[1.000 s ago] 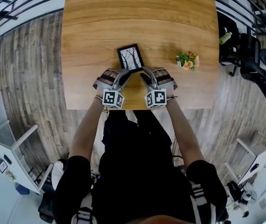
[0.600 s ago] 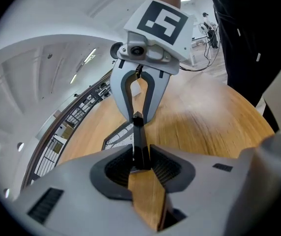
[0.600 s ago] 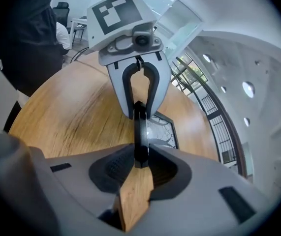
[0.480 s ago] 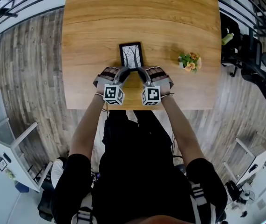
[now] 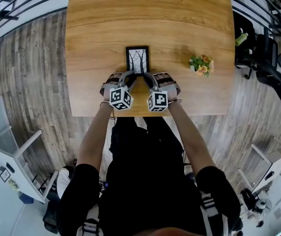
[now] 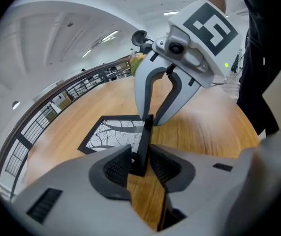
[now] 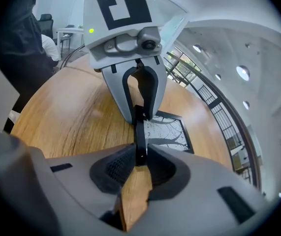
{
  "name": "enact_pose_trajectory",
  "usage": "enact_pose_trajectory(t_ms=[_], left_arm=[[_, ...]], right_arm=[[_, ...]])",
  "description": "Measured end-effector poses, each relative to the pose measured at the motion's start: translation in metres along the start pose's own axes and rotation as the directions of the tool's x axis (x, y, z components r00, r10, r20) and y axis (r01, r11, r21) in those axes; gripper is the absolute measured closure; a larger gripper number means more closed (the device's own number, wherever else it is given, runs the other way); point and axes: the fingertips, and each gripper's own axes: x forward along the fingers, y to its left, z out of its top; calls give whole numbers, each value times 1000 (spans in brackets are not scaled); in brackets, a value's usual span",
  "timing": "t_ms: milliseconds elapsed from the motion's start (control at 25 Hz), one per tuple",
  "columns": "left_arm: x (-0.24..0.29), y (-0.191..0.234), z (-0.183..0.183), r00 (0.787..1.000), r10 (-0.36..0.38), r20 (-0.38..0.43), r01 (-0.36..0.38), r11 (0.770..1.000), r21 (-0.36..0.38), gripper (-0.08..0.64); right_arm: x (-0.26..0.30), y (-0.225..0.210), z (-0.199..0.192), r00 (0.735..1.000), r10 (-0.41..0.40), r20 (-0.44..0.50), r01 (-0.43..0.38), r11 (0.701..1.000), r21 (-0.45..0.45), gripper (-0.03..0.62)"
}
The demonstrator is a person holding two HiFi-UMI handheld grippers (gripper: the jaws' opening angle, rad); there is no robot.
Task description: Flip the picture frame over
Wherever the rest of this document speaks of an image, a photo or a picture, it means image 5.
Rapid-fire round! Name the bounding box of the person's right forearm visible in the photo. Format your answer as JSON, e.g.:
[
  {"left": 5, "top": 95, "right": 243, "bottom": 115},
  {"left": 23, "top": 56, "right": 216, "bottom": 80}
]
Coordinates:
[{"left": 167, "top": 101, "right": 217, "bottom": 177}]

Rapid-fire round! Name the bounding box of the white black shoulder strap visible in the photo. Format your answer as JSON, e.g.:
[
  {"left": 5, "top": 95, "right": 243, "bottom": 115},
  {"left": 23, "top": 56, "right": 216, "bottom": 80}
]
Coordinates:
[
  {"left": 199, "top": 190, "right": 229, "bottom": 236},
  {"left": 77, "top": 206, "right": 100, "bottom": 236}
]

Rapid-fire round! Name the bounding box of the small desk plant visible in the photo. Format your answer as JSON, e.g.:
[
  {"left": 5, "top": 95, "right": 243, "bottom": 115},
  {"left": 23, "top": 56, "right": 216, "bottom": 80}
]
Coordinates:
[{"left": 8, "top": 178, "right": 20, "bottom": 191}]

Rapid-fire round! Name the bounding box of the person's left forearm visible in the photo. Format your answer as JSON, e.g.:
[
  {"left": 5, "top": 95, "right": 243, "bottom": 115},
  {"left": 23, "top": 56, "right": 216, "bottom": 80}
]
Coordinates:
[{"left": 77, "top": 101, "right": 114, "bottom": 174}]

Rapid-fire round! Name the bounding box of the black picture frame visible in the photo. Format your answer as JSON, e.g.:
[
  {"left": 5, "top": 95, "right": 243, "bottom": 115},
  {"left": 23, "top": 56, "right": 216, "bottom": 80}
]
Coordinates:
[{"left": 125, "top": 45, "right": 151, "bottom": 76}]

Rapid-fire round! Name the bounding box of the green bottle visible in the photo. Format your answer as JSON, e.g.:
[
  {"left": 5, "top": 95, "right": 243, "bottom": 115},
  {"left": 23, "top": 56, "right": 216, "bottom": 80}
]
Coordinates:
[{"left": 235, "top": 32, "right": 249, "bottom": 46}]

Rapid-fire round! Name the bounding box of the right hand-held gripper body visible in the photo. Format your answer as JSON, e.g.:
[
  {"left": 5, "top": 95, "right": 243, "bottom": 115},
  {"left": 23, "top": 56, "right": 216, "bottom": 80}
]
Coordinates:
[{"left": 147, "top": 88, "right": 168, "bottom": 112}]

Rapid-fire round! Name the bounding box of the standing fan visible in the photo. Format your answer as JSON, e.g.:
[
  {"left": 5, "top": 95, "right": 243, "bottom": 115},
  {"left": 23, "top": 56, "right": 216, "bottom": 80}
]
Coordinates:
[{"left": 255, "top": 198, "right": 273, "bottom": 213}]

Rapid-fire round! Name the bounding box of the blue bin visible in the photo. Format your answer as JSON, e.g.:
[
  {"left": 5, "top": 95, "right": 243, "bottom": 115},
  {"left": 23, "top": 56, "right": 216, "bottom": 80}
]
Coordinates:
[{"left": 19, "top": 192, "right": 34, "bottom": 205}]

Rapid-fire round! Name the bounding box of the person's black clothing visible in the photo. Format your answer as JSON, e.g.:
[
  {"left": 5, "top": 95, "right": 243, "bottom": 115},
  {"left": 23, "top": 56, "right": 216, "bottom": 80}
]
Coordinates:
[{"left": 56, "top": 117, "right": 242, "bottom": 236}]

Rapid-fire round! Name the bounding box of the black metal railing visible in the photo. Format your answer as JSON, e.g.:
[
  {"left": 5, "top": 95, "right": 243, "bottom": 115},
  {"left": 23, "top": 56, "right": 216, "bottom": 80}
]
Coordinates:
[
  {"left": 0, "top": 0, "right": 72, "bottom": 40},
  {"left": 228, "top": 0, "right": 281, "bottom": 38}
]

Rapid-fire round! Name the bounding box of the person's right hand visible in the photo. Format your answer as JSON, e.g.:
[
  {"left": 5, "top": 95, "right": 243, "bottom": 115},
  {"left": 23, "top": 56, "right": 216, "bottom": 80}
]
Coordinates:
[{"left": 154, "top": 72, "right": 182, "bottom": 102}]

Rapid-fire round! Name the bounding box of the black office chair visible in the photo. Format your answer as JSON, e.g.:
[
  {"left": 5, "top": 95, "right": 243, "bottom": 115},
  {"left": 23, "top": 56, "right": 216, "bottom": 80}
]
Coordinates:
[
  {"left": 43, "top": 193, "right": 60, "bottom": 233},
  {"left": 233, "top": 16, "right": 256, "bottom": 80},
  {"left": 255, "top": 33, "right": 281, "bottom": 121}
]

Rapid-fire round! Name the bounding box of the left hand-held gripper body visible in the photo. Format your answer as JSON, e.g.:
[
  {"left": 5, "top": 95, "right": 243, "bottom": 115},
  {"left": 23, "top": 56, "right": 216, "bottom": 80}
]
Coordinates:
[{"left": 109, "top": 86, "right": 134, "bottom": 111}]

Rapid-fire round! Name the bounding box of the potted orange flower plant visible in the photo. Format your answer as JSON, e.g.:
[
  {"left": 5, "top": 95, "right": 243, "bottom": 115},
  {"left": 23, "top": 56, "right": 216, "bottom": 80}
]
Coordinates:
[{"left": 188, "top": 55, "right": 215, "bottom": 78}]

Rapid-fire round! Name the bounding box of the person's left hand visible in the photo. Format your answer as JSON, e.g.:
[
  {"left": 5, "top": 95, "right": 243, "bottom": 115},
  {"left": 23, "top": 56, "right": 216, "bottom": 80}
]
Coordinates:
[{"left": 100, "top": 72, "right": 123, "bottom": 102}]

